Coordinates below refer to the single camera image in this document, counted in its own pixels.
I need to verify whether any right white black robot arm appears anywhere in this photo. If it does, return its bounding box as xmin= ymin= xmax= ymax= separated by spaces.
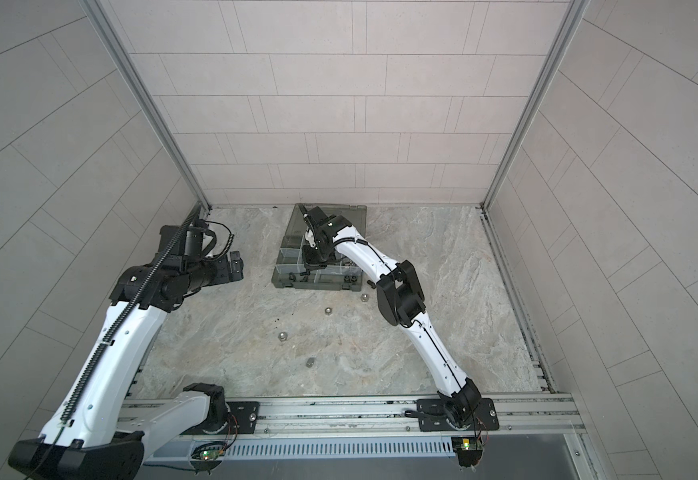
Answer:
xmin=297 ymin=204 xmax=499 ymax=433

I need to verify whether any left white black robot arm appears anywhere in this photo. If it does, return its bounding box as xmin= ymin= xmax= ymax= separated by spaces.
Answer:
xmin=8 ymin=217 xmax=243 ymax=479

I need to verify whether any grey plastic organizer box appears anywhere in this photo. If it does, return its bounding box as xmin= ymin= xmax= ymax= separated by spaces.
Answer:
xmin=271 ymin=202 xmax=368 ymax=293

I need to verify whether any left controller board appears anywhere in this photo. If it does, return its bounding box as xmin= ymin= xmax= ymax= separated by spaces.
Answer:
xmin=189 ymin=441 xmax=228 ymax=473

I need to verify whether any controller board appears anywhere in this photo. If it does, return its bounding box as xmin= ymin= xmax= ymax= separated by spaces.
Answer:
xmin=189 ymin=441 xmax=228 ymax=473
xmin=451 ymin=437 xmax=484 ymax=468

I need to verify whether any right controller board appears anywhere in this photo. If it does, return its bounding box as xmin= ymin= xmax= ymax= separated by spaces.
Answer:
xmin=451 ymin=437 xmax=484 ymax=468

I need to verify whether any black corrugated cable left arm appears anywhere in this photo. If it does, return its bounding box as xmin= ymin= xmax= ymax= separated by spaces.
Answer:
xmin=54 ymin=203 xmax=203 ymax=427

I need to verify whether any aluminium mounting rail frame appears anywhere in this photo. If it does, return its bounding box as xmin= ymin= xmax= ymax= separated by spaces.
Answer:
xmin=116 ymin=393 xmax=586 ymax=468

